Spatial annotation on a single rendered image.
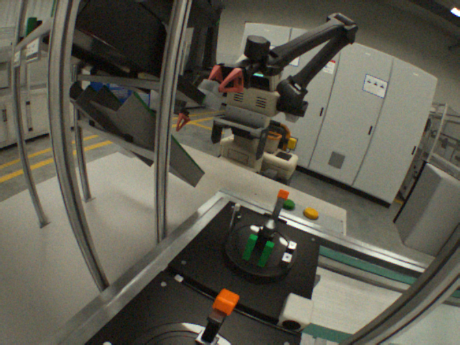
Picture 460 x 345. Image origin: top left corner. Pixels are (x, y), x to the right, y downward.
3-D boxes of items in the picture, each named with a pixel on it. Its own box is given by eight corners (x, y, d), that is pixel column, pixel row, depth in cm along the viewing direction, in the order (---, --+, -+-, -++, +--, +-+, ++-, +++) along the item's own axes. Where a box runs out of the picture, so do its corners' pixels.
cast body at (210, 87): (206, 107, 55) (216, 84, 54) (218, 111, 53) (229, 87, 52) (187, 95, 47) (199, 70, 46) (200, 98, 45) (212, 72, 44)
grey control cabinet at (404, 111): (348, 181, 341) (386, 62, 241) (383, 196, 312) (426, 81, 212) (348, 192, 297) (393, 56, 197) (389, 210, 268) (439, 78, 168)
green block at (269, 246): (259, 260, 33) (267, 239, 31) (265, 263, 32) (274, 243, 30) (257, 265, 32) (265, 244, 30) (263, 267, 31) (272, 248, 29)
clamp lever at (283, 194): (267, 222, 41) (280, 188, 41) (276, 226, 41) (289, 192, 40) (264, 226, 38) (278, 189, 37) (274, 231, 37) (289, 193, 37)
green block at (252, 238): (244, 253, 34) (251, 233, 31) (250, 256, 33) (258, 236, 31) (241, 258, 33) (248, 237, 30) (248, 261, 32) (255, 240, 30)
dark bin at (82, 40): (161, 95, 45) (175, 68, 45) (201, 105, 39) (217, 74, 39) (55, 39, 20) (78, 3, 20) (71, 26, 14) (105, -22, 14)
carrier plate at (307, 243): (228, 207, 52) (229, 200, 51) (317, 243, 44) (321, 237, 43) (167, 270, 32) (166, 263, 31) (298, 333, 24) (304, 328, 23)
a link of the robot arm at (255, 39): (279, 75, 62) (263, 61, 65) (290, 45, 52) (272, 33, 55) (249, 80, 57) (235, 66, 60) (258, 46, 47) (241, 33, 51)
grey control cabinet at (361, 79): (309, 165, 369) (342, 46, 270) (348, 181, 341) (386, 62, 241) (304, 174, 325) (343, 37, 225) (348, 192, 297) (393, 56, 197)
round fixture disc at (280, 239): (239, 218, 45) (241, 211, 44) (298, 243, 41) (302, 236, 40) (208, 259, 33) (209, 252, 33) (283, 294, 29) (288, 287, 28)
